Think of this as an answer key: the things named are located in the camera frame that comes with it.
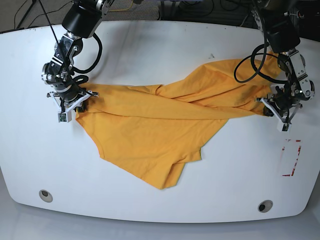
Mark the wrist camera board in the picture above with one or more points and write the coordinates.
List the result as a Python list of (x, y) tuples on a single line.
[(64, 117), (286, 127)]

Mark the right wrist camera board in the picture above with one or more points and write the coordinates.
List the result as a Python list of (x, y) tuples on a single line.
[(64, 117)]

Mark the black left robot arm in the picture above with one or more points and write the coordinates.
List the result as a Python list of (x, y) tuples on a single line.
[(273, 18)]

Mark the yellow t-shirt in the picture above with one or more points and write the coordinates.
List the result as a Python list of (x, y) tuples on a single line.
[(152, 131)]

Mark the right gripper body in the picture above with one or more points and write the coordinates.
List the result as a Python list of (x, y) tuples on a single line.
[(70, 97)]

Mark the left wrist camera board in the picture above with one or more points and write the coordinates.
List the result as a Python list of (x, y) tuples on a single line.
[(286, 127)]

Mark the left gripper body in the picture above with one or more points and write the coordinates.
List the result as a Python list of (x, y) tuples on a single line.
[(282, 104)]

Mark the red tape rectangle marking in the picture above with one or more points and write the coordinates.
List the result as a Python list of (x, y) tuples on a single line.
[(289, 157)]

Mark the right table grommet hole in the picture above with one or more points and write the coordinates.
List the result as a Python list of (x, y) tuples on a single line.
[(265, 206)]

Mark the left table grommet hole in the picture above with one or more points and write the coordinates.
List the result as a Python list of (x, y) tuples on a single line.
[(45, 196)]

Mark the table grommet hole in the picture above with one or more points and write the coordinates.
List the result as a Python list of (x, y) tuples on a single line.
[(45, 196), (265, 206)]

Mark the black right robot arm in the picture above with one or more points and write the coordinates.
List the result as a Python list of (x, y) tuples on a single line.
[(80, 22)]

